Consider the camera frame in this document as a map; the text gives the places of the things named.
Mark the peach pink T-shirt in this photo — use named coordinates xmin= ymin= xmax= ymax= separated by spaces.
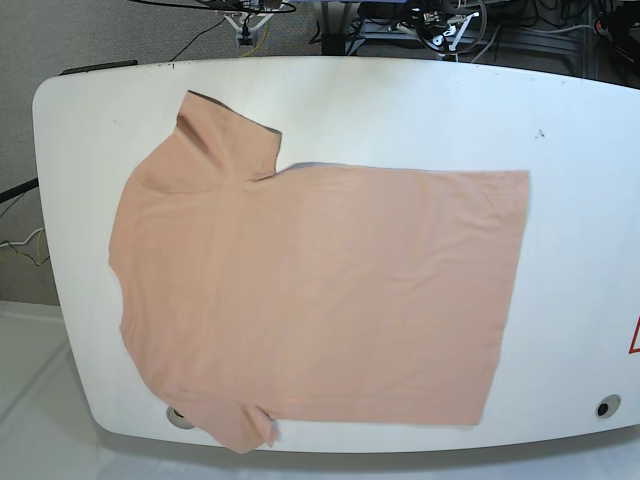
xmin=109 ymin=92 xmax=529 ymax=453

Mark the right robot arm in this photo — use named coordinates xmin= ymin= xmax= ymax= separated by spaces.
xmin=196 ymin=0 xmax=297 ymax=47

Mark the right table cable grommet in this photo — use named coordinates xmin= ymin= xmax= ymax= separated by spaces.
xmin=595 ymin=394 xmax=621 ymax=419

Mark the white cable at left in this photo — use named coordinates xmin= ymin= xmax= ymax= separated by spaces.
xmin=0 ymin=227 xmax=46 ymax=250

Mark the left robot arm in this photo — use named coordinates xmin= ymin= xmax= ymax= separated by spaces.
xmin=408 ymin=1 xmax=489 ymax=59

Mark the aluminium frame rail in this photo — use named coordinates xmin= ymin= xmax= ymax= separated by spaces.
xmin=356 ymin=20 xmax=594 ymax=63

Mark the yellow floor cable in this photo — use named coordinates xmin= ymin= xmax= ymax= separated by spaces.
xmin=0 ymin=228 xmax=46 ymax=269

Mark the left table cable grommet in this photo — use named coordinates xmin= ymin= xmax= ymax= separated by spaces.
xmin=166 ymin=407 xmax=194 ymax=430

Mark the black table leg post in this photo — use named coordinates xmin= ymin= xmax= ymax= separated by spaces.
xmin=313 ymin=1 xmax=360 ymax=56

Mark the table cable grommet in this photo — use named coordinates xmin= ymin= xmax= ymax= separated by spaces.
xmin=166 ymin=407 xmax=194 ymax=430
xmin=595 ymin=394 xmax=621 ymax=419

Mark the black bar at left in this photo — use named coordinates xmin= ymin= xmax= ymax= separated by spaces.
xmin=0 ymin=178 xmax=39 ymax=203

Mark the red triangle sticker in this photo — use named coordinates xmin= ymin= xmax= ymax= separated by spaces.
xmin=628 ymin=318 xmax=640 ymax=354

